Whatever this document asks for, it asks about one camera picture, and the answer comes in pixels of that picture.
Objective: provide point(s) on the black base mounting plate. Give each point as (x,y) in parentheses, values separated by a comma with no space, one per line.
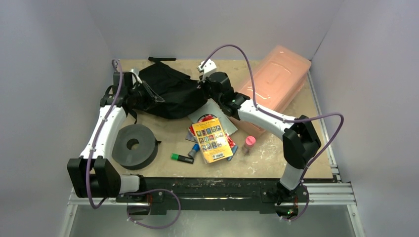
(207,194)

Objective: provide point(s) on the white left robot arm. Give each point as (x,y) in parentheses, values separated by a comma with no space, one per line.
(92,174)

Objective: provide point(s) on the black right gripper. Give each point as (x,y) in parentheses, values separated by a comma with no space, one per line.
(205,84)

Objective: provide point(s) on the blue capped glue stick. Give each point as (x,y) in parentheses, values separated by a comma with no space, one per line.
(195,149)

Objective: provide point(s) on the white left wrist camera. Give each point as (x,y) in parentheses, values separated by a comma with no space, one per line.
(135,76)

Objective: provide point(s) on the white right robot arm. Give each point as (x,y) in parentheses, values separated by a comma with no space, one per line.
(298,135)

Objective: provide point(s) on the translucent pink plastic storage box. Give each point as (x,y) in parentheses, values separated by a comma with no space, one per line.
(278,78)

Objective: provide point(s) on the green highlighter marker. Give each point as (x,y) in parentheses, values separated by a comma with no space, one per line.
(181,158)

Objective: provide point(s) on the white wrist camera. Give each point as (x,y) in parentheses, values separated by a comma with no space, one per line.
(206,69)
(135,76)

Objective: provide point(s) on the black student backpack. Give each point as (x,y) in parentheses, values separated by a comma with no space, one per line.
(181,93)

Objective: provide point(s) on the pink capped small bottle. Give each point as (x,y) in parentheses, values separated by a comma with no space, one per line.
(249,143)

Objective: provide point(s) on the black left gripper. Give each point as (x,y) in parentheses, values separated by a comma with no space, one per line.
(156,98)

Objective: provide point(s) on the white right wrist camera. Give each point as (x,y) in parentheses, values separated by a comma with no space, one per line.
(206,69)

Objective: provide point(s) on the grey foam roll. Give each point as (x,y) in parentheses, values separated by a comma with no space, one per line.
(135,147)

